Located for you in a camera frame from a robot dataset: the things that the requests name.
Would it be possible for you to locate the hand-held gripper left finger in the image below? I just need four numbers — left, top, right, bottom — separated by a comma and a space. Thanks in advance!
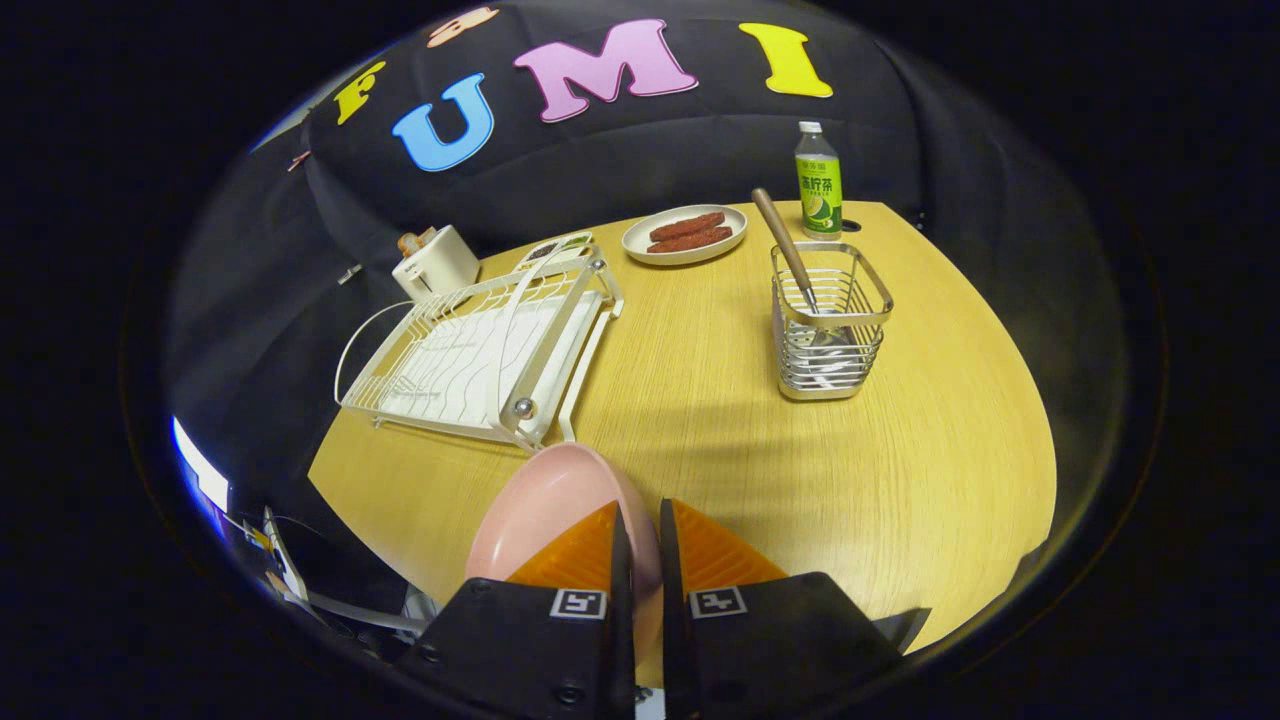
395, 500, 636, 720

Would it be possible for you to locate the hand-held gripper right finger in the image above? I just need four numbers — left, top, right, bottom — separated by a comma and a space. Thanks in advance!
658, 497, 931, 720

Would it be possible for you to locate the pink plate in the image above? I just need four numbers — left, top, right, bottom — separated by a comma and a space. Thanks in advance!
464, 442, 666, 691

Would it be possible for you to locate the metal wire basket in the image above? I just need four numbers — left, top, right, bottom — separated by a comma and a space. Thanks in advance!
770, 241, 895, 402

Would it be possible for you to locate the white wire dish rack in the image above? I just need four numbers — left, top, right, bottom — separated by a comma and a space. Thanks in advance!
333, 232, 625, 451

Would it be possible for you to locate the wooden-handled metal spoon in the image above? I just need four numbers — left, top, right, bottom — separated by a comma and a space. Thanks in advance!
751, 187, 853, 353

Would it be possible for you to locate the white divided condiment dish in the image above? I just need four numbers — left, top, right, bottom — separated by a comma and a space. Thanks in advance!
515, 231, 595, 273

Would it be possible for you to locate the white oval plate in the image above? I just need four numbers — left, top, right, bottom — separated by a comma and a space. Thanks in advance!
621, 204, 748, 266

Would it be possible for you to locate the white toaster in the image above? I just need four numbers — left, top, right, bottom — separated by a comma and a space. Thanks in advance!
391, 225, 481, 301

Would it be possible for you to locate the reddish brown sausage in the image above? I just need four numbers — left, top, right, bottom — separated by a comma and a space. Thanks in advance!
649, 211, 726, 242
647, 226, 734, 254

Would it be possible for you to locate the green label drink bottle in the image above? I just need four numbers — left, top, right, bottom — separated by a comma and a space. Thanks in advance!
795, 121, 844, 241

